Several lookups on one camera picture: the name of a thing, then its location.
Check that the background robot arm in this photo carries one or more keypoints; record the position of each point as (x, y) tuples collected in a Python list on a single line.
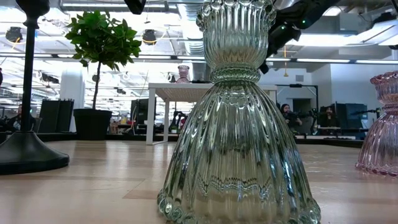
[(177, 119)]

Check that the black background monitor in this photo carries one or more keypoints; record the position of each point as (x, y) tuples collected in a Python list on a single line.
[(140, 110)]

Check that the clear ribbed glass vase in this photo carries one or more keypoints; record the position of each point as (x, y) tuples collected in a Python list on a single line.
[(237, 140)]

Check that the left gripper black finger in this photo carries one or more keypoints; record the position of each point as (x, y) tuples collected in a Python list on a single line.
[(135, 6)]

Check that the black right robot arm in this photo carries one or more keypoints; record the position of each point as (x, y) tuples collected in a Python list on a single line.
[(311, 12)]

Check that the pink ribbed glass candle holder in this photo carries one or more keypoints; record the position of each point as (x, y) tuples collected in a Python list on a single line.
[(382, 140), (183, 76)]

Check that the person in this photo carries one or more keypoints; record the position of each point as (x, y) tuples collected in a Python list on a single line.
[(329, 116), (15, 121), (287, 113)]

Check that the short black metal candlestick holder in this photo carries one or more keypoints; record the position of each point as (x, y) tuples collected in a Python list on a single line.
[(26, 152)]

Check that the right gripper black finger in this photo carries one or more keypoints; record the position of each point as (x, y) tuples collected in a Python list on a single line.
[(264, 66)]

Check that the black upright panels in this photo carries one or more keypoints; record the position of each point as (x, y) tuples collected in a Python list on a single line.
[(56, 115)]

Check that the white perforated metal shelf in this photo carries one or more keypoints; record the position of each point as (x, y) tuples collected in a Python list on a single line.
[(180, 91)]

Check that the green plant in black pot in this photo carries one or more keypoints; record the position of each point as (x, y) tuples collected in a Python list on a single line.
[(102, 40)]

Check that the black aluminium table frame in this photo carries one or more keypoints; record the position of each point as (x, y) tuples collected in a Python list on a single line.
[(124, 137)]

